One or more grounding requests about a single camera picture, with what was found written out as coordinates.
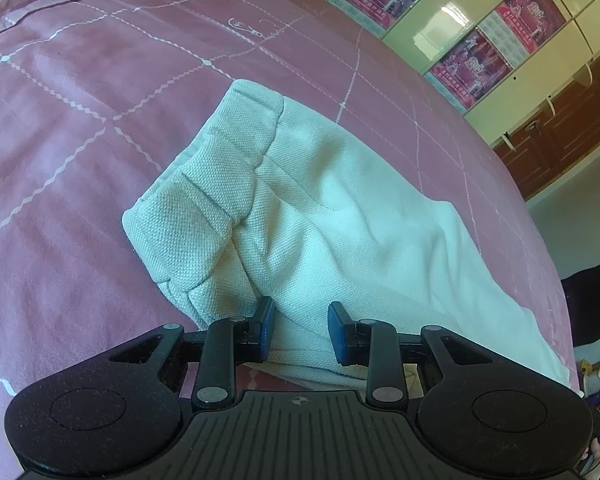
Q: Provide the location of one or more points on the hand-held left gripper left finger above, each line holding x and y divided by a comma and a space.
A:
266, 331

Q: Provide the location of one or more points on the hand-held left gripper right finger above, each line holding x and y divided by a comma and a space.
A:
336, 331

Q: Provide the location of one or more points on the white pants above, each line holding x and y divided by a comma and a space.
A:
330, 210

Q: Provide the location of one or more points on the pink checked bed sheet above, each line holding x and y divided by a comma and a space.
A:
80, 160

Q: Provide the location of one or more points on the black cloth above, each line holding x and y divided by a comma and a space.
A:
592, 305

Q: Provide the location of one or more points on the small white yellow toy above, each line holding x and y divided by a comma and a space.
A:
596, 377

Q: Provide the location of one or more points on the brown wooden cabinet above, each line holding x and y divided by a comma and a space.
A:
570, 125

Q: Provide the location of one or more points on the cream glossy wardrobe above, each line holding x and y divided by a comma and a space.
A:
445, 15

